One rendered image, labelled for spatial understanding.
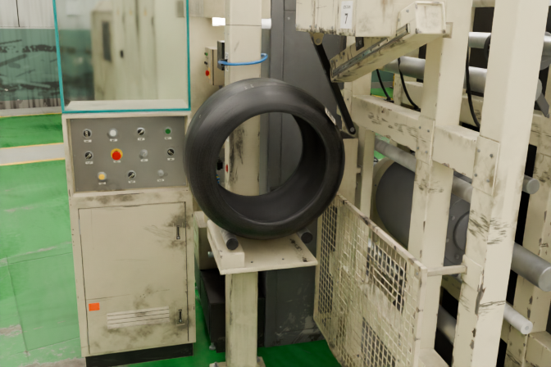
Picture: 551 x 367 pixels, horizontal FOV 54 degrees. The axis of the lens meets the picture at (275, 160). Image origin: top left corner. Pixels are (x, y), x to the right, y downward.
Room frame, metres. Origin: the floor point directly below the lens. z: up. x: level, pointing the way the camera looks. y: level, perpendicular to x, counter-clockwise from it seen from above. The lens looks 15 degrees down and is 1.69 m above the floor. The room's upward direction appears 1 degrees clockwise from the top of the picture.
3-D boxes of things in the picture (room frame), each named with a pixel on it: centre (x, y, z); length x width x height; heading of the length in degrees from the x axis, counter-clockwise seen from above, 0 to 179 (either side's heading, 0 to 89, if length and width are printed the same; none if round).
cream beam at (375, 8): (1.93, -0.26, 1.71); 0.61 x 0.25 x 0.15; 15
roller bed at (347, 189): (2.29, -0.25, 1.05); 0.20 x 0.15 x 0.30; 15
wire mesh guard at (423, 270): (1.84, -0.32, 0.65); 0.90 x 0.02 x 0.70; 15
